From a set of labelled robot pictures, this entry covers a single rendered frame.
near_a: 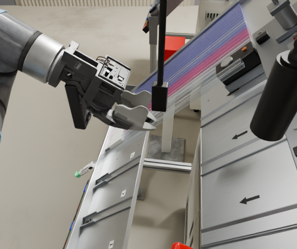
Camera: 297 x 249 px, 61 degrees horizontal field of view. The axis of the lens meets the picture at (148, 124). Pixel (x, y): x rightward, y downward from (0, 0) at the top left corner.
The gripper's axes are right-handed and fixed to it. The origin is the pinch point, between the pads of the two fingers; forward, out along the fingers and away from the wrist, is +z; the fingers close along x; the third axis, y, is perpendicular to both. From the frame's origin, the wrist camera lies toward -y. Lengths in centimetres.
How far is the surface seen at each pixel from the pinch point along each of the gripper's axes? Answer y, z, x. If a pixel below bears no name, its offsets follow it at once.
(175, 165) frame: -53, 41, 40
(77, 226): -29.3, -0.6, -12.4
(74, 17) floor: -154, -67, 283
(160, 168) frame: -57, 35, 38
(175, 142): -79, 56, 82
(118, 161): -20.9, 2.4, 4.0
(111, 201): -19.2, 2.7, -8.5
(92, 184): -29.3, -0.6, -0.4
